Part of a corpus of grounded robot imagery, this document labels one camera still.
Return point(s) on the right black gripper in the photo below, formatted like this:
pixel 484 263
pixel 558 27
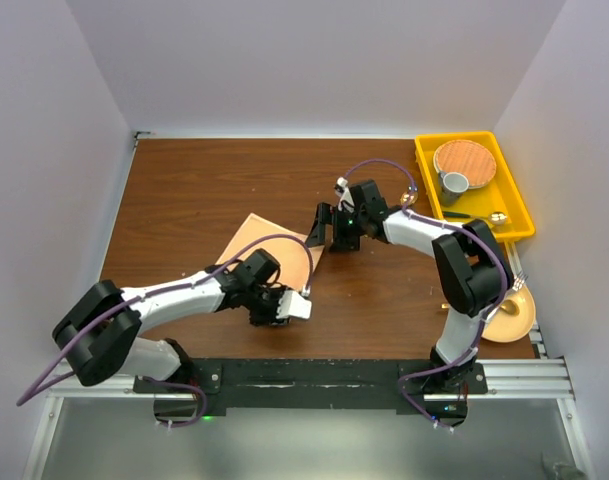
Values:
pixel 328 214

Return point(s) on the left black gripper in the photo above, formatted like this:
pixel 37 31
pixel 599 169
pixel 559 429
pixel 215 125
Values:
pixel 270 316

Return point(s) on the peach satin napkin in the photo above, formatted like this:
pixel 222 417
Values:
pixel 291 255

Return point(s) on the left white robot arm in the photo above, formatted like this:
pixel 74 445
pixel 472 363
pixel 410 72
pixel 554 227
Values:
pixel 101 335

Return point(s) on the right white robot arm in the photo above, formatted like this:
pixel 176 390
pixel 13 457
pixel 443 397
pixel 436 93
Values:
pixel 473 273

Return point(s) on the gold spoon on table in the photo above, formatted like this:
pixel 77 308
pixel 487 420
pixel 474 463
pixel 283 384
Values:
pixel 409 198

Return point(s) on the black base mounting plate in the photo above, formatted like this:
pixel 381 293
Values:
pixel 357 384

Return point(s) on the grey white cup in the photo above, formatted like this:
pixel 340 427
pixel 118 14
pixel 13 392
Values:
pixel 452 186

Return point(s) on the woven orange round plate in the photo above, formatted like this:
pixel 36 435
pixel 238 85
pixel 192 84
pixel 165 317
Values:
pixel 468 158

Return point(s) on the gold black spoon in tray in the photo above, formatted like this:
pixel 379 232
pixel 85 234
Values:
pixel 496 218

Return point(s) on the yellow plastic tray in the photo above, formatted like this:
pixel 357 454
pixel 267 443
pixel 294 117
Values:
pixel 501 194

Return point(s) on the silver fork on plate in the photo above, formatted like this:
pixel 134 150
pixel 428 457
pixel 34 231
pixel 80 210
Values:
pixel 518 283

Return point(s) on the gold spoon on plate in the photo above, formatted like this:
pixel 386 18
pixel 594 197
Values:
pixel 508 306

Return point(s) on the beige round plate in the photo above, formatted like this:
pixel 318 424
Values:
pixel 504 328

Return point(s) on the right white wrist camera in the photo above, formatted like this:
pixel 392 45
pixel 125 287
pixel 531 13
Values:
pixel 346 202

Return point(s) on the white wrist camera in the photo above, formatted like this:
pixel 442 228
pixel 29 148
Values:
pixel 346 202
pixel 293 305

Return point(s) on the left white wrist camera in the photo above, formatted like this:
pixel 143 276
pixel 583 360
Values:
pixel 293 305

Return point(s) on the aluminium rail frame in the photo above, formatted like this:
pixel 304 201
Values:
pixel 382 303

